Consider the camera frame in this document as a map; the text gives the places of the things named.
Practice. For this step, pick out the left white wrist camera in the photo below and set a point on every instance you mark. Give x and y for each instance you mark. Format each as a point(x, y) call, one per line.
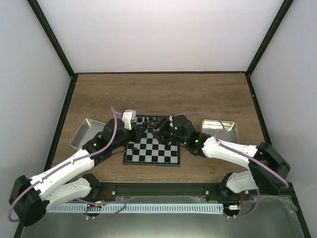
point(127, 117)

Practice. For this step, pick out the black aluminium frame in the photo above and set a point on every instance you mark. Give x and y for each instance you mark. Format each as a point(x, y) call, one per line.
point(44, 23)

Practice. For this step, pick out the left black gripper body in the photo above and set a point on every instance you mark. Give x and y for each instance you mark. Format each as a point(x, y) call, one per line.
point(136, 138)

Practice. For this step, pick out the black and white chessboard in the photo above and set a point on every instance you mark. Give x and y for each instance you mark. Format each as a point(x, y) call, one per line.
point(150, 152)

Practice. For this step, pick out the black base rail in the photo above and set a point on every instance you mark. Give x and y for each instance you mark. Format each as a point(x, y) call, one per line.
point(110, 191)

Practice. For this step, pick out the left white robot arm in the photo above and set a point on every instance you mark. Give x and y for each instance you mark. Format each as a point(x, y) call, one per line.
point(31, 198)

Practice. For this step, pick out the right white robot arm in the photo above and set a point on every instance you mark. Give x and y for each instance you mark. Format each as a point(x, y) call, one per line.
point(265, 168)

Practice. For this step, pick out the light blue cable duct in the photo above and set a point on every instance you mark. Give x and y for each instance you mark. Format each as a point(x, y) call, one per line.
point(205, 208)

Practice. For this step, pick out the pink plastic tray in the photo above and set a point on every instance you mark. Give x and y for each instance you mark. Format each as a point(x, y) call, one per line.
point(87, 130)

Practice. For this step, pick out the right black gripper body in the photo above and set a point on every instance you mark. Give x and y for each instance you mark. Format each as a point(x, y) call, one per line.
point(167, 134)

